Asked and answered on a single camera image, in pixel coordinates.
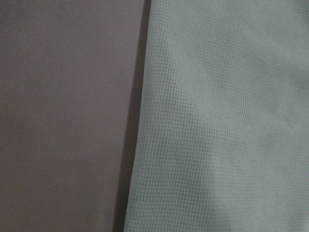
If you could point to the olive green long-sleeve shirt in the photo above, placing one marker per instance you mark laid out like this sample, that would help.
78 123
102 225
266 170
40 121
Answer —
223 139

